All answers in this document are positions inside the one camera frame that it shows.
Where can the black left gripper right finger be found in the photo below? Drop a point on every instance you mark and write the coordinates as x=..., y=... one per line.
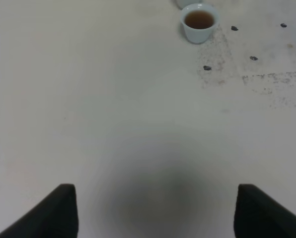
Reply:
x=257, y=215

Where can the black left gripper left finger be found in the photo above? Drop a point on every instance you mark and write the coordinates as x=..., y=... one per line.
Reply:
x=56, y=216

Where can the far light blue teacup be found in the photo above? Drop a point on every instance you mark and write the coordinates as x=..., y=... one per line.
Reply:
x=183, y=3

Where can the light blue teacup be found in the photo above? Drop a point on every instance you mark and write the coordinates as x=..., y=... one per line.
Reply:
x=199, y=21
x=183, y=3

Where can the near light blue teacup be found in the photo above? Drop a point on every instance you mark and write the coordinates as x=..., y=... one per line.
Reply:
x=199, y=21

